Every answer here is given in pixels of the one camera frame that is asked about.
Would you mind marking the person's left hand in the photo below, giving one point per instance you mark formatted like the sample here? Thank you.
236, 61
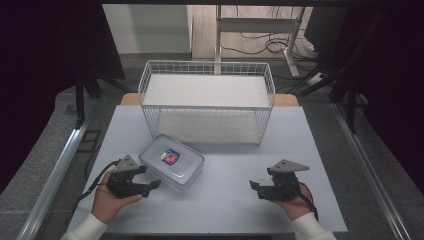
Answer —
108, 201

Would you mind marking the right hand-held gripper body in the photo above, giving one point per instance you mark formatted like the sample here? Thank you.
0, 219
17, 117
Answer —
283, 181

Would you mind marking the wooden table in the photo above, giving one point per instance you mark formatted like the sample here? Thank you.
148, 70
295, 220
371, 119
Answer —
128, 99

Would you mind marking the white metal desk frame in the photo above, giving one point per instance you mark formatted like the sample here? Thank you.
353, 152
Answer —
256, 25

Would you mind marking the black stand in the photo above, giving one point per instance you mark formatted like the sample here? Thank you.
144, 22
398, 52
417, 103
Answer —
80, 100
350, 106

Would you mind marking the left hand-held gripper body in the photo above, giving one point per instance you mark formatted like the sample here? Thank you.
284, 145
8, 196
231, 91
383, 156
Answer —
125, 178

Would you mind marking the white power strip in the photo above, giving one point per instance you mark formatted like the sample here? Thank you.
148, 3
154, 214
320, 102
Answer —
315, 79

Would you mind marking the clear plastic food container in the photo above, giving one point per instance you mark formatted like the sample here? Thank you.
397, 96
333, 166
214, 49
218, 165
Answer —
171, 163

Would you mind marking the white cabinet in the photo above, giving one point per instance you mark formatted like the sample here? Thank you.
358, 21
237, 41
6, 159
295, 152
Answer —
146, 28

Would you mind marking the aluminium rail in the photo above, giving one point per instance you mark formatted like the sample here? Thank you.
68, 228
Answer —
370, 173
55, 176

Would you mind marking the person's right hand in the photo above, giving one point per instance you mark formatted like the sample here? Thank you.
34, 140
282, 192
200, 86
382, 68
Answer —
296, 205

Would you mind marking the dark curtain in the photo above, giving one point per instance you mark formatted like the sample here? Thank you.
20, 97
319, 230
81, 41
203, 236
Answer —
390, 66
43, 66

